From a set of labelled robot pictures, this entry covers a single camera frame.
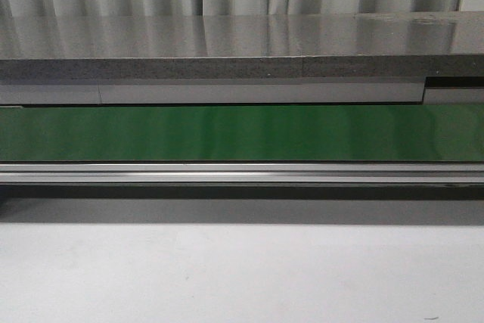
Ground aluminium front conveyor rail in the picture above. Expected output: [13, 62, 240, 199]
[1, 161, 483, 195]

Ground grey stone slab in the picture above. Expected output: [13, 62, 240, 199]
[1, 12, 483, 79]

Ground grey rear conveyor rail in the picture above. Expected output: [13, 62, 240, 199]
[1, 76, 483, 105]

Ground green conveyor belt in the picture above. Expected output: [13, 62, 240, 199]
[1, 104, 483, 162]

